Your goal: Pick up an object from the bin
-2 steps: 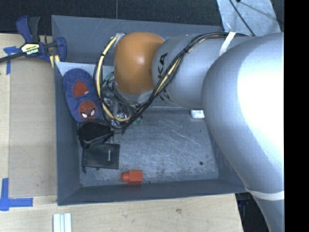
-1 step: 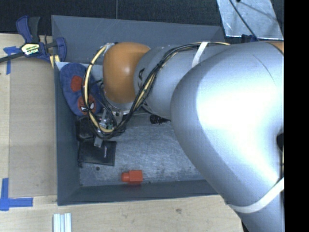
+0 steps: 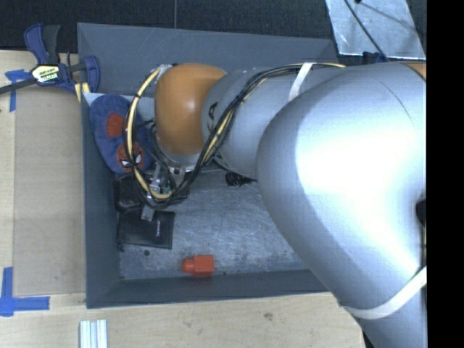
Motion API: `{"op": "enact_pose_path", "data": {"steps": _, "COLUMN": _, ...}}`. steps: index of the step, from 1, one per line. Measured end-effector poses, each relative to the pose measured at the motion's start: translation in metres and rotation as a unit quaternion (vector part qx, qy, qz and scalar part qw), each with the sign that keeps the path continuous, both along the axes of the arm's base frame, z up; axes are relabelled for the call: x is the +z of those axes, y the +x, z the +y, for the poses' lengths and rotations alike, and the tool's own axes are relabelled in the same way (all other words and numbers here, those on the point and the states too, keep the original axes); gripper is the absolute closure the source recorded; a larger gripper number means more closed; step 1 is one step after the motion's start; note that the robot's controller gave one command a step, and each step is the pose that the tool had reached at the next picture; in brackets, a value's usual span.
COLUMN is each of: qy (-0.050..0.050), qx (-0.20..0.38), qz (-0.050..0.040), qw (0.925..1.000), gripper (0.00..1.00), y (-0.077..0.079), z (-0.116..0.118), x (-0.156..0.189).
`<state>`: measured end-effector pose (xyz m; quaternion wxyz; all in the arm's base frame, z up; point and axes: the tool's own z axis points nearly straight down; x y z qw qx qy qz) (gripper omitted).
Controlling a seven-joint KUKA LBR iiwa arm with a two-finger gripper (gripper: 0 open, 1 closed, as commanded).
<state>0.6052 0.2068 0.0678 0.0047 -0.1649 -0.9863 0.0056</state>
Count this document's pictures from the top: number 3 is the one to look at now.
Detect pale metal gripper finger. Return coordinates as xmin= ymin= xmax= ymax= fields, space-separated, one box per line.
xmin=140 ymin=204 xmax=158 ymax=222

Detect black flat packet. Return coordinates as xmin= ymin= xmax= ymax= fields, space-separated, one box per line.
xmin=116 ymin=210 xmax=176 ymax=251

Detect black shiny rounded object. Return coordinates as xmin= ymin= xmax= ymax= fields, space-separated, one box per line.
xmin=114 ymin=178 xmax=147 ymax=212

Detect red plastic block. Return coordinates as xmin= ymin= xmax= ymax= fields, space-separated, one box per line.
xmin=181 ymin=254 xmax=216 ymax=277

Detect grey metal bin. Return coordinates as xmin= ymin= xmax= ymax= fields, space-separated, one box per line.
xmin=76 ymin=22 xmax=341 ymax=310

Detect blue plush slipper red patches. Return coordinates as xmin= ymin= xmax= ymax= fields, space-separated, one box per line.
xmin=88 ymin=94 xmax=154 ymax=175

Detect pale wood flat board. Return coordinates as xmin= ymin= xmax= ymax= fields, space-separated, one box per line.
xmin=12 ymin=84 xmax=88 ymax=298

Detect black tangled stringy thing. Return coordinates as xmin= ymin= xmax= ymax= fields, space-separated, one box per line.
xmin=225 ymin=171 xmax=257 ymax=188

